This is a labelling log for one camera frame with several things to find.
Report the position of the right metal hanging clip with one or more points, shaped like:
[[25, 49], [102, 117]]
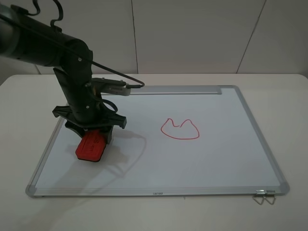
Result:
[[270, 196]]

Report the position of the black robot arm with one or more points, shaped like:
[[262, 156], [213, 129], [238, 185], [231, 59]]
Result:
[[28, 40]]

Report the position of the red whiteboard eraser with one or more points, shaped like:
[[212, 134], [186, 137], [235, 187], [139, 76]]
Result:
[[91, 146]]

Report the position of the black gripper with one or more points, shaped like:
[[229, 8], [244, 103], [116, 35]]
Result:
[[84, 109]]

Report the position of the metal hanging clip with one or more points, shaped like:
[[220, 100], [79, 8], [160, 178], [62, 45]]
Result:
[[270, 196], [259, 197]]

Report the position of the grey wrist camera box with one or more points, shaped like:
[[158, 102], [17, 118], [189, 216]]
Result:
[[109, 86]]

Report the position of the white whiteboard with aluminium frame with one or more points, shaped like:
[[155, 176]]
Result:
[[179, 140]]

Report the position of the left metal hanging clip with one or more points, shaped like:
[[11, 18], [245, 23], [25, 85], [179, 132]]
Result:
[[259, 197]]

